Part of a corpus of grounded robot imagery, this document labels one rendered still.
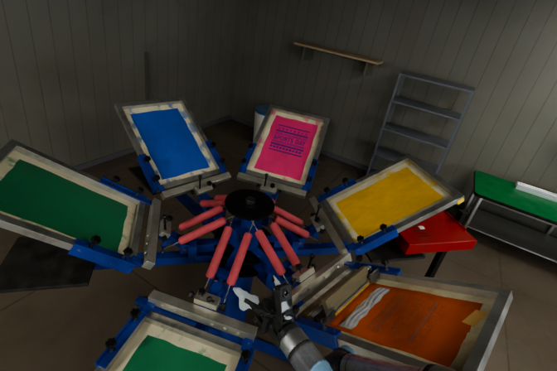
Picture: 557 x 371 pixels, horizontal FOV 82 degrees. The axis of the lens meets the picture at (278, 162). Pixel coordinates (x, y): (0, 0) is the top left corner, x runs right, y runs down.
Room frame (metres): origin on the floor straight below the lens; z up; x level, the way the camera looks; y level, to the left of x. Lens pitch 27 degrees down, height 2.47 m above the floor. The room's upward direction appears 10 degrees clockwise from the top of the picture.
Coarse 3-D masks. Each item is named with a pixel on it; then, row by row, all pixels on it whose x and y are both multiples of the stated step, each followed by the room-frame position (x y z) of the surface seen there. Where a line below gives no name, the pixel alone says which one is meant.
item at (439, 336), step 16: (352, 304) 1.12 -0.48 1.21; (336, 320) 1.01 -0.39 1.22; (368, 320) 0.98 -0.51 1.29; (368, 336) 0.88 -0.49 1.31; (384, 336) 0.87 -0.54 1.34; (432, 336) 0.85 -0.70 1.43; (448, 336) 0.84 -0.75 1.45; (464, 336) 0.83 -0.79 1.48; (416, 352) 0.77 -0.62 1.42; (432, 352) 0.77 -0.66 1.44; (448, 352) 0.76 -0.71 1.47
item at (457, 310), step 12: (372, 288) 1.23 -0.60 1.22; (396, 288) 1.20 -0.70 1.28; (360, 300) 1.15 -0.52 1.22; (384, 300) 1.12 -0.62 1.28; (432, 300) 1.07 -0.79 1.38; (444, 300) 1.06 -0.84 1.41; (456, 300) 1.05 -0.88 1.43; (444, 312) 0.98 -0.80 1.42; (456, 312) 0.97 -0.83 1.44; (468, 312) 0.96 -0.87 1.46; (444, 324) 0.91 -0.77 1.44; (456, 324) 0.90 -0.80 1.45
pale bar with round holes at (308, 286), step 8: (344, 256) 1.51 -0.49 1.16; (328, 264) 1.43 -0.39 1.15; (336, 264) 1.42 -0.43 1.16; (320, 272) 1.34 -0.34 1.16; (328, 272) 1.36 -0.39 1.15; (336, 272) 1.40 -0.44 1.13; (312, 280) 1.27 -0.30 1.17; (320, 280) 1.30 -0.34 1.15; (296, 288) 1.21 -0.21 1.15; (304, 288) 1.21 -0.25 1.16; (312, 288) 1.24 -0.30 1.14; (296, 296) 1.15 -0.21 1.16; (304, 296) 1.18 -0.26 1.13
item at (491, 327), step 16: (352, 272) 1.40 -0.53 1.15; (400, 272) 1.30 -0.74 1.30; (448, 288) 1.13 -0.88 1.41; (464, 288) 1.10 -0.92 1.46; (480, 288) 1.07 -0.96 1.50; (496, 288) 1.06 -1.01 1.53; (304, 304) 1.12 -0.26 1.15; (496, 304) 0.95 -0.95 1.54; (496, 320) 0.86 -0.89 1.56; (480, 336) 0.79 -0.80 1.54; (496, 336) 0.81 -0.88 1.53; (368, 352) 0.77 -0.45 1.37; (384, 352) 0.76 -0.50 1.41; (480, 352) 0.72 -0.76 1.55; (464, 368) 0.66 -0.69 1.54; (480, 368) 0.66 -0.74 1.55
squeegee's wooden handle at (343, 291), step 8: (360, 272) 1.25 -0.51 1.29; (352, 280) 1.20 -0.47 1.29; (360, 280) 1.23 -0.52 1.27; (368, 280) 1.26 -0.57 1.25; (336, 288) 1.13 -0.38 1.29; (344, 288) 1.14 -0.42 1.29; (352, 288) 1.17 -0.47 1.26; (328, 296) 1.06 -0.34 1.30; (336, 296) 1.08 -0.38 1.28; (344, 296) 1.11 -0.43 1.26; (328, 304) 1.03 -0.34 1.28; (336, 304) 1.06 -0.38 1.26
